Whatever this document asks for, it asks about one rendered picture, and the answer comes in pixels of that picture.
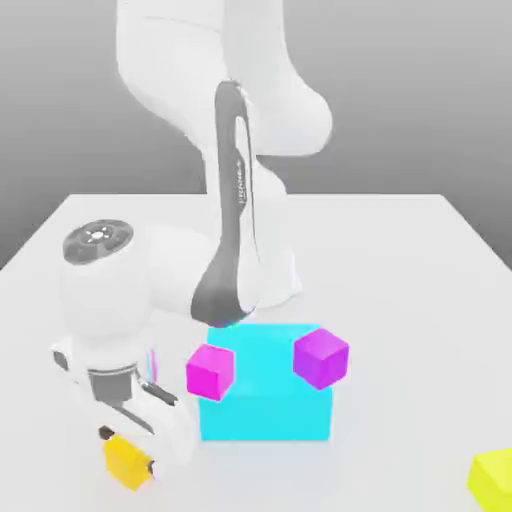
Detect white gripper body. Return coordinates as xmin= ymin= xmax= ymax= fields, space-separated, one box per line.
xmin=93 ymin=389 xmax=198 ymax=472

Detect small yellow cube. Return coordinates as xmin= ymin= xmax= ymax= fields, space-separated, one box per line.
xmin=102 ymin=434 xmax=155 ymax=492

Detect small magenta cube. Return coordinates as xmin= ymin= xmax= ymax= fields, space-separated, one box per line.
xmin=185 ymin=343 xmax=236 ymax=403

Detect small purple cube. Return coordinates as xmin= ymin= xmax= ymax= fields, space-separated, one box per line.
xmin=292 ymin=327 xmax=350 ymax=392

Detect large cyan box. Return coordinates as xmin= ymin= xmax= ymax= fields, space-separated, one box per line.
xmin=198 ymin=322 xmax=334 ymax=443

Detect large lime yellow box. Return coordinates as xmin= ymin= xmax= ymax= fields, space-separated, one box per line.
xmin=465 ymin=447 xmax=512 ymax=512

